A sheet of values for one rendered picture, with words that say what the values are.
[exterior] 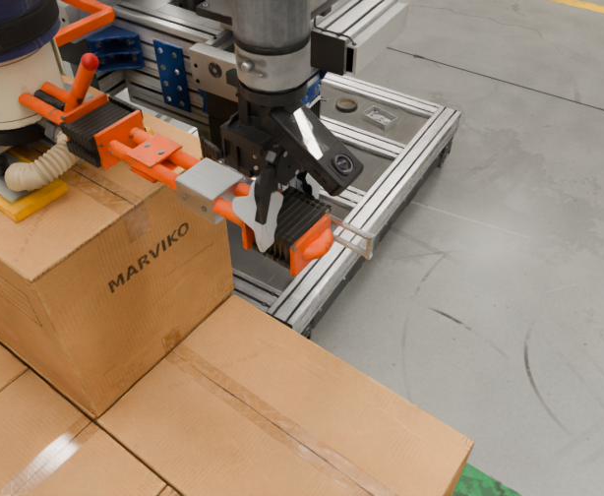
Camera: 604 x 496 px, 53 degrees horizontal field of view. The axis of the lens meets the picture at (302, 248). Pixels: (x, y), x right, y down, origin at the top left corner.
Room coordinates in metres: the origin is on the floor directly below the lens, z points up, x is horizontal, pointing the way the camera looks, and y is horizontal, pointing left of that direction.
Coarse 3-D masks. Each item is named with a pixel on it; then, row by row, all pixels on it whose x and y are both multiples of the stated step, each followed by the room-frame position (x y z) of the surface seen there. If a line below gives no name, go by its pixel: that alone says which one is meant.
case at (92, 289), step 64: (128, 192) 0.77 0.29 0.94; (0, 256) 0.62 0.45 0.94; (64, 256) 0.62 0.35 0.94; (128, 256) 0.71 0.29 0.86; (192, 256) 0.81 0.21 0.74; (0, 320) 0.71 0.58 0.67; (64, 320) 0.59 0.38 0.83; (128, 320) 0.68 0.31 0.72; (192, 320) 0.79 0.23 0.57; (64, 384) 0.62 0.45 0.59; (128, 384) 0.64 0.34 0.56
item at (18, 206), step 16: (0, 160) 0.79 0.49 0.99; (16, 160) 0.82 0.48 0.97; (0, 176) 0.78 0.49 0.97; (0, 192) 0.74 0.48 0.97; (16, 192) 0.74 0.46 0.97; (32, 192) 0.75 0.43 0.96; (48, 192) 0.75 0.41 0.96; (64, 192) 0.77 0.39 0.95; (0, 208) 0.72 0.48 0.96; (16, 208) 0.71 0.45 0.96; (32, 208) 0.72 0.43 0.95
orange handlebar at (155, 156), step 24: (72, 0) 1.20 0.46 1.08; (72, 24) 1.08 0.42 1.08; (96, 24) 1.10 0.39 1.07; (24, 96) 0.84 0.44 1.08; (120, 144) 0.71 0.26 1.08; (144, 144) 0.70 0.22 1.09; (168, 144) 0.71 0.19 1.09; (144, 168) 0.66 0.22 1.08; (168, 168) 0.68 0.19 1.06; (240, 192) 0.61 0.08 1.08
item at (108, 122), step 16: (96, 96) 0.80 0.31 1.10; (112, 96) 0.81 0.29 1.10; (80, 112) 0.77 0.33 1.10; (96, 112) 0.78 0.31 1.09; (112, 112) 0.78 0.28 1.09; (128, 112) 0.78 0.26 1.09; (64, 128) 0.74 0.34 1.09; (80, 128) 0.74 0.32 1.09; (96, 128) 0.74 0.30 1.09; (112, 128) 0.72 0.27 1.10; (128, 128) 0.74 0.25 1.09; (144, 128) 0.77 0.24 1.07; (80, 144) 0.73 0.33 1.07; (96, 144) 0.71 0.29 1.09; (128, 144) 0.74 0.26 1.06; (96, 160) 0.70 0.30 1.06; (112, 160) 0.71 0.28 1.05
